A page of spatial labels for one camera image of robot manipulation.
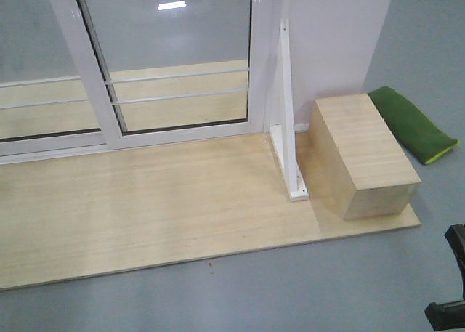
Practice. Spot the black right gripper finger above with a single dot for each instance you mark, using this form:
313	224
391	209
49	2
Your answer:
445	316
455	236

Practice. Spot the white framed sliding glass door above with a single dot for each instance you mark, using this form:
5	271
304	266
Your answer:
70	18

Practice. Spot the green sandbag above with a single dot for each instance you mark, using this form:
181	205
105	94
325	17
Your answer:
411	128

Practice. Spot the light wooden block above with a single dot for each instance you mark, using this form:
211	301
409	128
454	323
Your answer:
367	171

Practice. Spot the light plywood base board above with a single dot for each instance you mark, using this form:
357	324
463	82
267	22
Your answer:
103	213

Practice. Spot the fixed white framed glass panel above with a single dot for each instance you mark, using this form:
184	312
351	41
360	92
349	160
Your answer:
44	105

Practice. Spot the white triangular support bracket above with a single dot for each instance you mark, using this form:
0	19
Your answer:
281	127

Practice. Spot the white door frame post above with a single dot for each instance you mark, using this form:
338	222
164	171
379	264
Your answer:
332	43

